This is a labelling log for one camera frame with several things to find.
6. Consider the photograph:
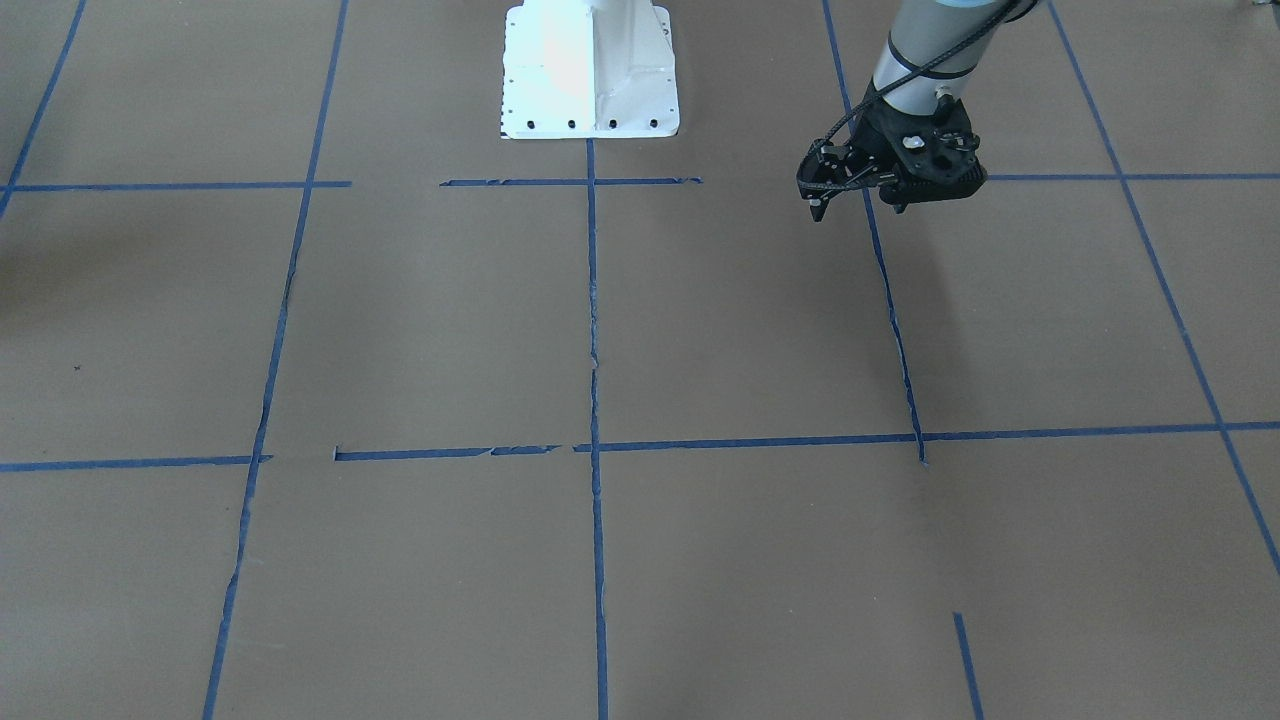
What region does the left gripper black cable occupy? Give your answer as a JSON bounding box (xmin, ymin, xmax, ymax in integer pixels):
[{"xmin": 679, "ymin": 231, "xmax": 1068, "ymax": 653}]
[{"xmin": 800, "ymin": 0, "xmax": 1030, "ymax": 201}]

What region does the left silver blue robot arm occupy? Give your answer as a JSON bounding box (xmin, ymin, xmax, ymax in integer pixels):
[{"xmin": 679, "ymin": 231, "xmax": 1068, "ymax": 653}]
[{"xmin": 852, "ymin": 1, "xmax": 1038, "ymax": 213}]

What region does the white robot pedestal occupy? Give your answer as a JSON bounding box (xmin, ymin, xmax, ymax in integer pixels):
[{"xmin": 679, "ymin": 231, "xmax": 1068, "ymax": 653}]
[{"xmin": 499, "ymin": 1, "xmax": 681, "ymax": 141}]

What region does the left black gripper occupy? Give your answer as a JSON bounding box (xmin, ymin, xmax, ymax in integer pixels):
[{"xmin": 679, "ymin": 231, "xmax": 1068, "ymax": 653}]
[{"xmin": 858, "ymin": 90, "xmax": 989, "ymax": 214}]

